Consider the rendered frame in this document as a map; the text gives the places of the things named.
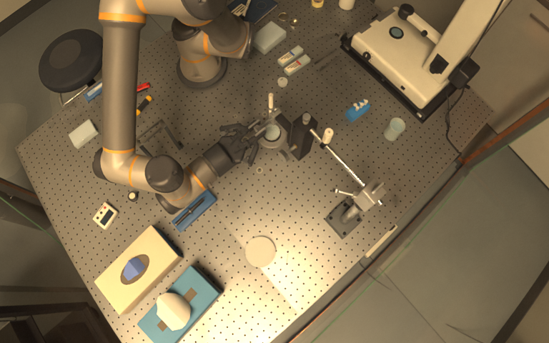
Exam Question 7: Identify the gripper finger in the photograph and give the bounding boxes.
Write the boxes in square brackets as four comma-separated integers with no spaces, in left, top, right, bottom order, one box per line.
[247,141,263,168]
[219,121,267,144]

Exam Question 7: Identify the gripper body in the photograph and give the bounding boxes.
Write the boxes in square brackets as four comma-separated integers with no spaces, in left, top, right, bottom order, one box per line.
[202,137,252,175]

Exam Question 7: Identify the black manipulator carriage block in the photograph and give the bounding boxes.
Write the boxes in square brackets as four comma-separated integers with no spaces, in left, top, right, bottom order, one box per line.
[290,112,320,161]

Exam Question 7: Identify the steel manipulator rod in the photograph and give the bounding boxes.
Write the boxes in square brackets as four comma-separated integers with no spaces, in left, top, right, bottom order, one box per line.
[321,141,367,188]

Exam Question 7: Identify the blue rack with white tips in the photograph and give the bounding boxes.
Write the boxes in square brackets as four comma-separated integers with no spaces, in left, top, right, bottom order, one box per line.
[344,98,372,123]

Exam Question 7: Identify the grey manipulator clamp boss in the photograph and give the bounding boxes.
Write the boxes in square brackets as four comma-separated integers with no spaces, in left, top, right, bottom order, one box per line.
[332,180,387,213]

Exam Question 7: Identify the blue tray with black rod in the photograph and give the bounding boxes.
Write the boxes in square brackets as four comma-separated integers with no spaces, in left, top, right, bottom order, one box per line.
[171,189,218,233]

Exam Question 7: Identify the white slide box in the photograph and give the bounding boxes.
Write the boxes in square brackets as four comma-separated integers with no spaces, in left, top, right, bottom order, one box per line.
[282,54,312,77]
[277,44,305,67]

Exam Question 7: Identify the yellow black screwdriver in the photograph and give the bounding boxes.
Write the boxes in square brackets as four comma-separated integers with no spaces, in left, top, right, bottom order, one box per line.
[135,94,154,116]

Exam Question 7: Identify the white round disc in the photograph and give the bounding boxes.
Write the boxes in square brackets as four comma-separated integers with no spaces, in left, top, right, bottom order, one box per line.
[244,235,277,269]

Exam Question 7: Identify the large white foam block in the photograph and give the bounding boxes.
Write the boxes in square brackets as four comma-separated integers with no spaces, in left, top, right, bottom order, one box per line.
[252,20,288,56]

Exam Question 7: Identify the black tweezers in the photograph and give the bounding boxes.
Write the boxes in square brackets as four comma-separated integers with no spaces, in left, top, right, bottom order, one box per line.
[313,49,338,72]

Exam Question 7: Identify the dark blue book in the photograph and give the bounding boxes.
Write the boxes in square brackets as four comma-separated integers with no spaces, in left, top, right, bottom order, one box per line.
[227,0,280,25]

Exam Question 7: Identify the cream tissue box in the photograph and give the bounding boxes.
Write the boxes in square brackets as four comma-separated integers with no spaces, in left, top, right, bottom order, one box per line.
[94,224,185,316]

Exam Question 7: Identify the white digital timer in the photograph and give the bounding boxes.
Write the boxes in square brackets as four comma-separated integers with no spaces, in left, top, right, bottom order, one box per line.
[92,202,119,231]

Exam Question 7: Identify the clear beaker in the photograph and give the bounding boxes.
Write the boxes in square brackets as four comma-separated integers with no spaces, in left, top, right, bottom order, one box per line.
[383,117,407,142]

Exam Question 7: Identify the white flat strip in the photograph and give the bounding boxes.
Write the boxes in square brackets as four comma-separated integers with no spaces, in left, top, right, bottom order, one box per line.
[365,224,399,259]

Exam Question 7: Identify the blue scale with white lump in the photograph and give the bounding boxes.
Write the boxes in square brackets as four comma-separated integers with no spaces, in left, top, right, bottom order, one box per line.
[137,264,224,343]

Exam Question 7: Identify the white microscope on black base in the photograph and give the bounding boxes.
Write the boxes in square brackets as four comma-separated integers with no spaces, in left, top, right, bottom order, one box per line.
[340,0,507,124]

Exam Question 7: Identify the black round stool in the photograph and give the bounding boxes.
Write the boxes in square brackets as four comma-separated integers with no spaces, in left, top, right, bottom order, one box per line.
[37,28,104,106]

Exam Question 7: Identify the white cabinet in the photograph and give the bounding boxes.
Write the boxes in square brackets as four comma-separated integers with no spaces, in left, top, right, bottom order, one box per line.
[465,0,549,203]

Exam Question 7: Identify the grey manipulator base plate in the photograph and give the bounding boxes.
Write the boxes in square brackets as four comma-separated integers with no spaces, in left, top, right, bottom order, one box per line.
[325,199,364,240]

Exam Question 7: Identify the black power adapter with cable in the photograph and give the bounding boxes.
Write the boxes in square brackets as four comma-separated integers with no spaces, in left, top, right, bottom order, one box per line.
[444,0,507,154]

